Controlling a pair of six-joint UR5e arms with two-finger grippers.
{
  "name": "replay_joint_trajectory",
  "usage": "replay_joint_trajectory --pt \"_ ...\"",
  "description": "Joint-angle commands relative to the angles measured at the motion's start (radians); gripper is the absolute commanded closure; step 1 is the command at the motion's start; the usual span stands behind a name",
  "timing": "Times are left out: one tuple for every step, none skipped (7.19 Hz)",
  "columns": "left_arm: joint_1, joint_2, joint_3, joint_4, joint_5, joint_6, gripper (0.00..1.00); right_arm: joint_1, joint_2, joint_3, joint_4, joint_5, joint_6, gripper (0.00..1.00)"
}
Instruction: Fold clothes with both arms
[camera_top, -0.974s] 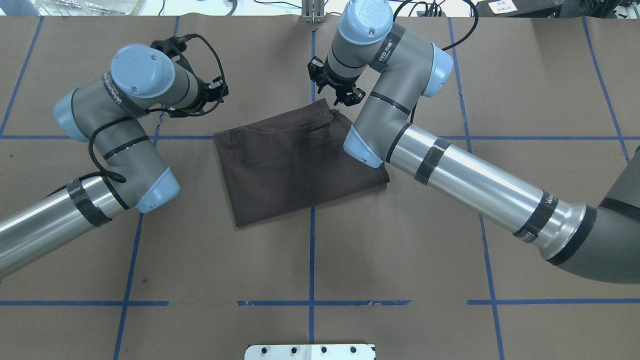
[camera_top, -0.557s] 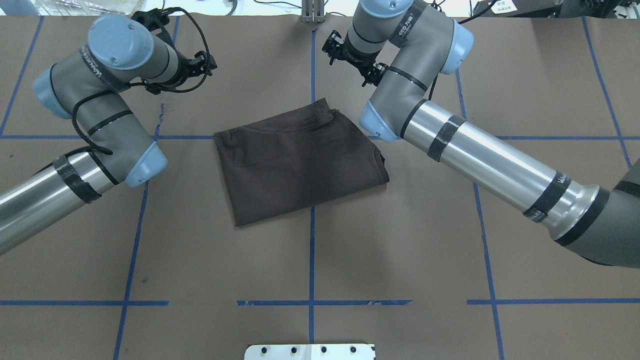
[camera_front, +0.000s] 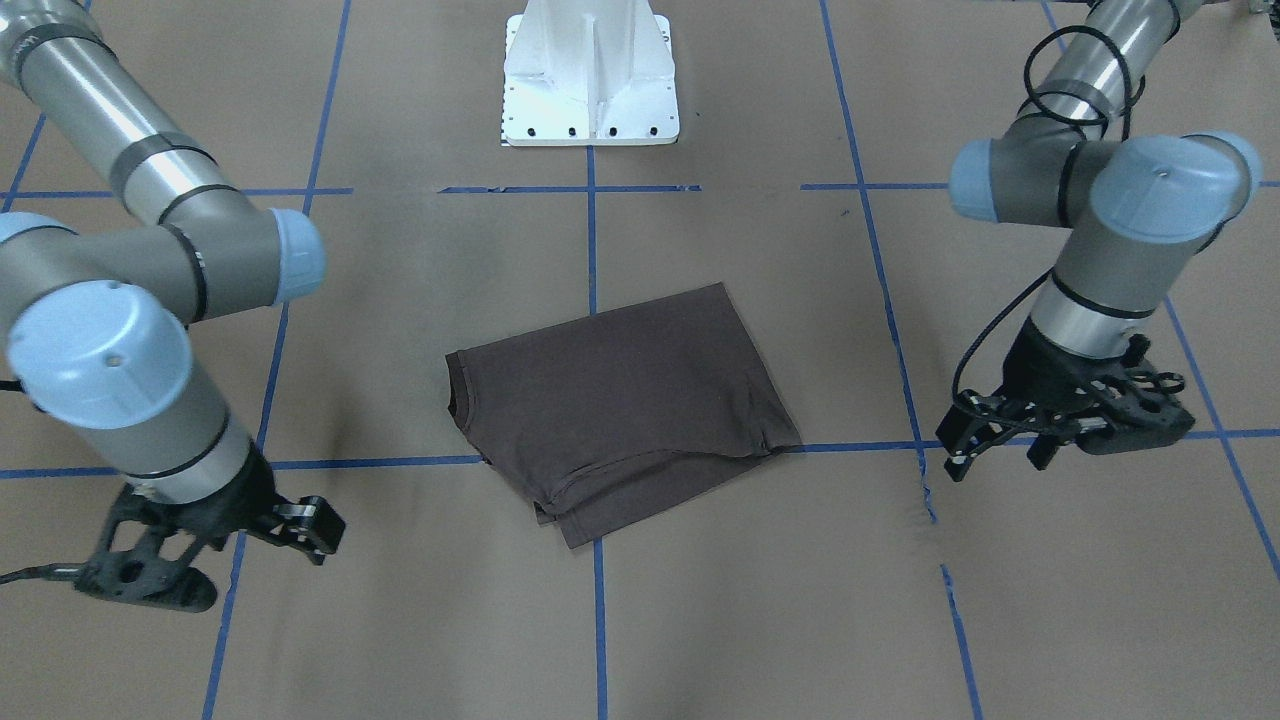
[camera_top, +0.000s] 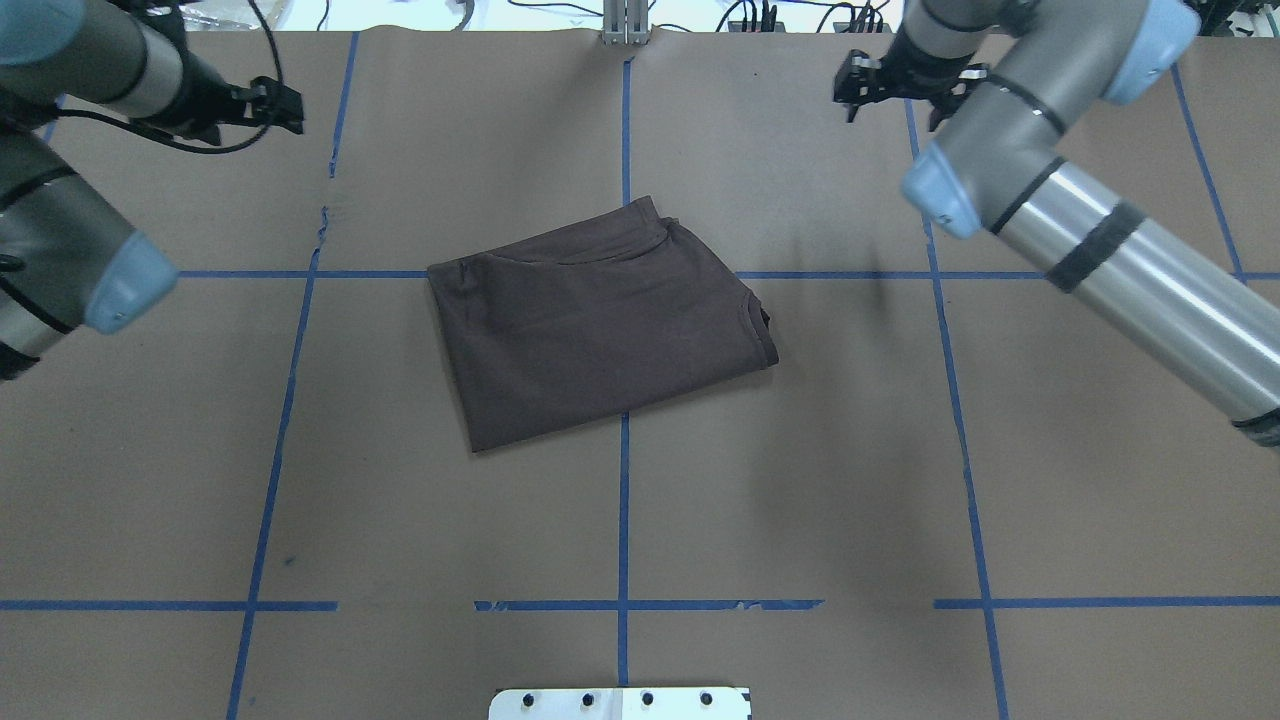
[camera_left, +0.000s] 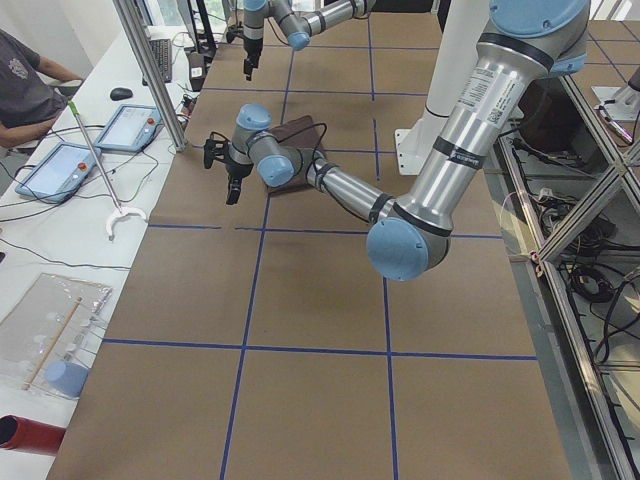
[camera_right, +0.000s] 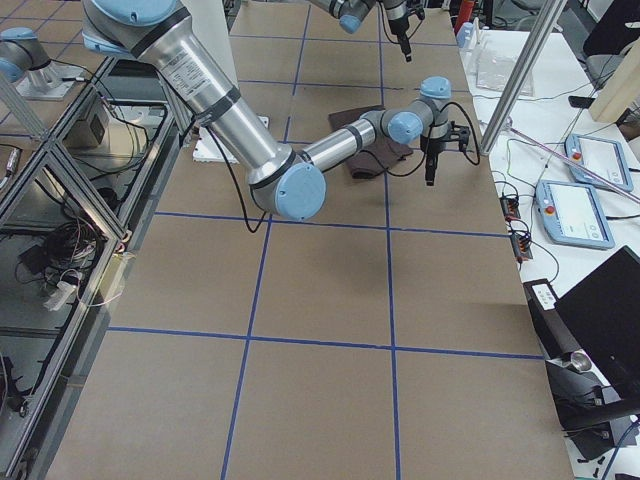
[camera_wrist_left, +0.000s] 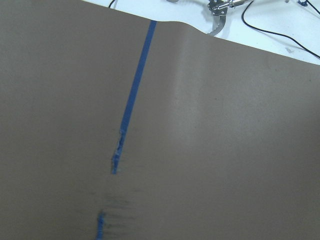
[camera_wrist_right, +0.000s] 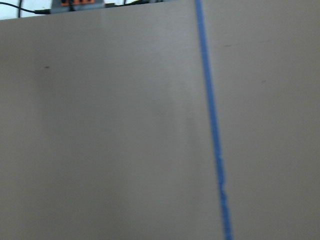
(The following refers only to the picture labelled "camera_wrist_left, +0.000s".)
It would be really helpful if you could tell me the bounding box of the reacher grabber stick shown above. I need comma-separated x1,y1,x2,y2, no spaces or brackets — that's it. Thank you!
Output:
167,0,256,37

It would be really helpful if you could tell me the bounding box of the black cable on white table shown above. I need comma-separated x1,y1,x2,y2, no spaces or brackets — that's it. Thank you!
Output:
241,0,320,59

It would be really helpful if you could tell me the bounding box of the blue tape line crosswise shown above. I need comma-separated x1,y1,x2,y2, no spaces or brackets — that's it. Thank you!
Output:
95,20,158,240

